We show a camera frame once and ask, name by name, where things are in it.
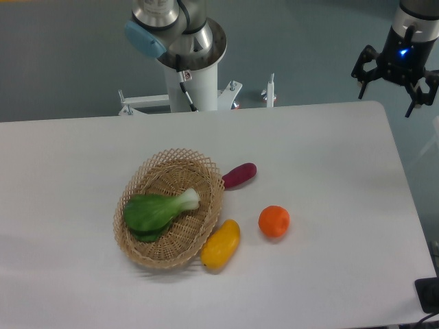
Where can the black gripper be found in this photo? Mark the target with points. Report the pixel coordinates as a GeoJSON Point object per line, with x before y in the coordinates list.
{"type": "Point", "coordinates": [402, 63]}

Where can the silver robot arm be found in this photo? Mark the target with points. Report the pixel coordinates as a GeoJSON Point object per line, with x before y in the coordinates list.
{"type": "Point", "coordinates": [189, 46]}

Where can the purple sweet potato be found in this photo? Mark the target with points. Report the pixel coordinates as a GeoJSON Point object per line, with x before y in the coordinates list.
{"type": "Point", "coordinates": [239, 175]}

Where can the orange fruit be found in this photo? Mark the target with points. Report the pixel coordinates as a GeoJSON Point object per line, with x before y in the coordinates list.
{"type": "Point", "coordinates": [274, 221]}

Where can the black device at edge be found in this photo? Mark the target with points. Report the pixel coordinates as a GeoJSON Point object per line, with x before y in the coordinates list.
{"type": "Point", "coordinates": [427, 291]}

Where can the yellow mango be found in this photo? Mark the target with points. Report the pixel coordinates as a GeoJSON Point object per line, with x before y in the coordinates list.
{"type": "Point", "coordinates": [221, 245]}

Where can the woven wicker basket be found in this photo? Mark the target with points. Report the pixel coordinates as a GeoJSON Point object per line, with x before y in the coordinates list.
{"type": "Point", "coordinates": [172, 172]}

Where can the green bok choy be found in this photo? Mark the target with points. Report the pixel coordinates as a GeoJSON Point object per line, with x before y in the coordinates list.
{"type": "Point", "coordinates": [149, 216]}

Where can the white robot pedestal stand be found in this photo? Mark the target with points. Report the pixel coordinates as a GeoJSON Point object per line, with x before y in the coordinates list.
{"type": "Point", "coordinates": [187, 91]}

